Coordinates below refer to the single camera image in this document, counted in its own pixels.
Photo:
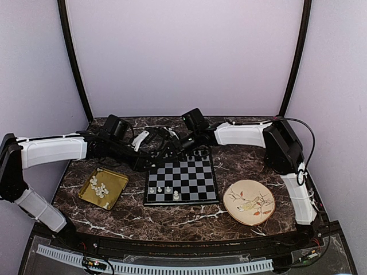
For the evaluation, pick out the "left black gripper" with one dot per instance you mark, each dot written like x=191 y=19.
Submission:
x=138 y=164

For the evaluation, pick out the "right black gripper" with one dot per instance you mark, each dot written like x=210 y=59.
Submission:
x=179 y=149

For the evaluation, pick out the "black grey chessboard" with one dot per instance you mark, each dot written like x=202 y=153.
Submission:
x=194 y=179

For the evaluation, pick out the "white chess king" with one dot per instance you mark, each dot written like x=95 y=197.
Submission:
x=176 y=195

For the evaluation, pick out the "gold square tray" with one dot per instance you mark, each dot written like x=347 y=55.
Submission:
x=103 y=188

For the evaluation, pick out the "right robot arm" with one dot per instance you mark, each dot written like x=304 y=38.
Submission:
x=284 y=151

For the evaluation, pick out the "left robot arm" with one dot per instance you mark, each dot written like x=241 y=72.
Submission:
x=18 y=154

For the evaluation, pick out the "cream plate with bird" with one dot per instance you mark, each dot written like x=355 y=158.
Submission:
x=249 y=202

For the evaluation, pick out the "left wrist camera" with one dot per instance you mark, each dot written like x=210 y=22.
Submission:
x=138 y=140

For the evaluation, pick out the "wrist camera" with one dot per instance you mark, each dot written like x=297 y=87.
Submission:
x=138 y=140
x=172 y=134

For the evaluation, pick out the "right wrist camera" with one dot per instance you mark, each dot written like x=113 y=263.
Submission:
x=172 y=134

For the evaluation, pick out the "white slotted cable duct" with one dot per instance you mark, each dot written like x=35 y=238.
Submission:
x=115 y=267

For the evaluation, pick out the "left black frame post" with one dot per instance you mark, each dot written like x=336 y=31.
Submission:
x=64 y=20

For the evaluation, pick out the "black frame post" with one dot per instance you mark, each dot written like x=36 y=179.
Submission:
x=64 y=20
x=304 y=24

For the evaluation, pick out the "right black frame post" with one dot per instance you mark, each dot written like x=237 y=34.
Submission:
x=304 y=24

